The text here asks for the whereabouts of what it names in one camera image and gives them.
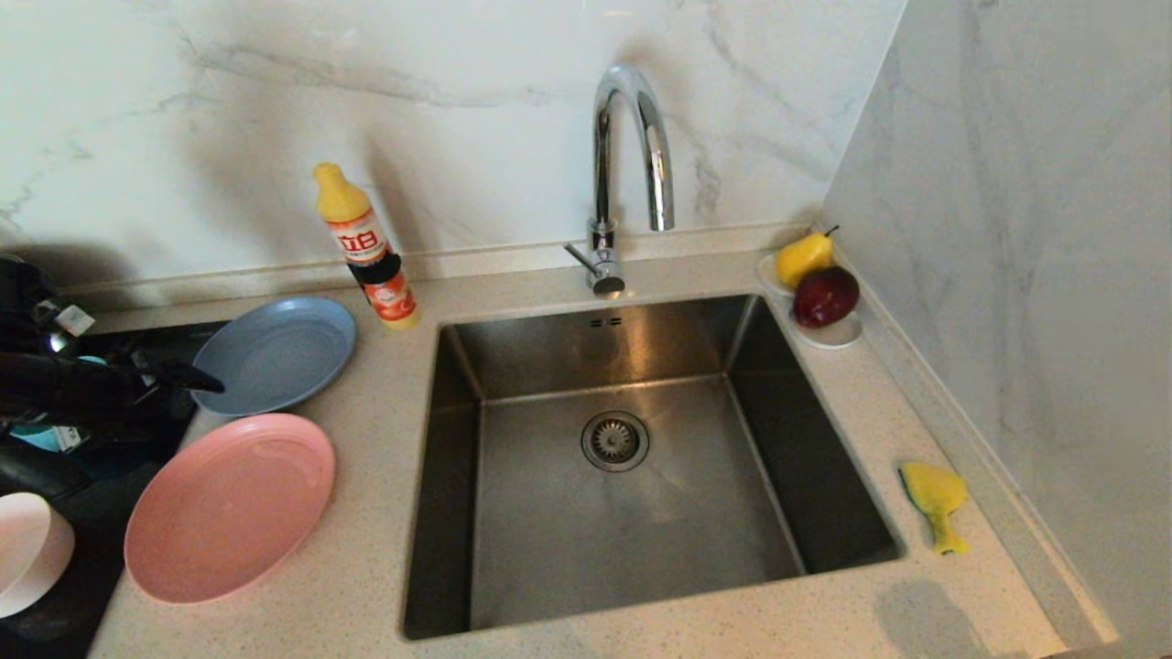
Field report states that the teal bowl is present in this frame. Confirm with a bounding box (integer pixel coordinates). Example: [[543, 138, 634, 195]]
[[11, 355, 111, 454]]

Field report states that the blue grey plate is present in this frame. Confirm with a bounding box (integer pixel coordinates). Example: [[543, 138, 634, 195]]
[[190, 296, 358, 417]]

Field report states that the pink plate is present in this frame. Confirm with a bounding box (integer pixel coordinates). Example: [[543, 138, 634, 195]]
[[124, 412, 337, 606]]

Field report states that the pale pink bowl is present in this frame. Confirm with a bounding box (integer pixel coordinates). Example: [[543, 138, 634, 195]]
[[0, 492, 76, 620]]

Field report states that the orange dish soap bottle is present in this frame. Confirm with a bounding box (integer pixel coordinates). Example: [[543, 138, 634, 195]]
[[313, 162, 421, 331]]

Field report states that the chrome gooseneck faucet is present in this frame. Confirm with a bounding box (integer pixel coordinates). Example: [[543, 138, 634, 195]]
[[563, 63, 677, 298]]

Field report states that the yellow green sponge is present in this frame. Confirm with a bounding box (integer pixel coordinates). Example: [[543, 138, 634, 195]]
[[899, 460, 970, 556]]

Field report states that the stainless steel sink basin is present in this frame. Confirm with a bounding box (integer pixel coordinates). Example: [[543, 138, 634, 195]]
[[401, 293, 907, 642]]

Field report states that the black frying pan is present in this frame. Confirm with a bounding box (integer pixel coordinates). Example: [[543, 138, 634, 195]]
[[0, 438, 102, 502]]

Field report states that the black glass cooktop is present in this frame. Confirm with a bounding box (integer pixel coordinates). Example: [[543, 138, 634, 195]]
[[0, 320, 230, 659]]

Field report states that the round metal drain strainer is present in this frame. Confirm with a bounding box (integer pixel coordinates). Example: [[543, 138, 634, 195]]
[[581, 410, 651, 473]]

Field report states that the yellow pear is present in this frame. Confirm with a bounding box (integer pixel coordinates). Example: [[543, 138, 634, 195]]
[[776, 225, 841, 289]]

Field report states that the dark red apple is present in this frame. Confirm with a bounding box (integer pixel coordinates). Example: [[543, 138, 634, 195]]
[[792, 265, 862, 330]]

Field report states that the small white fruit dish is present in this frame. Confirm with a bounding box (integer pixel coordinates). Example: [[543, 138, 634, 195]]
[[756, 252, 864, 351]]

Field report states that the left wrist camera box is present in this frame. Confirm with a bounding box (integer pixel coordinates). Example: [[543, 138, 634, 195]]
[[53, 302, 96, 338]]

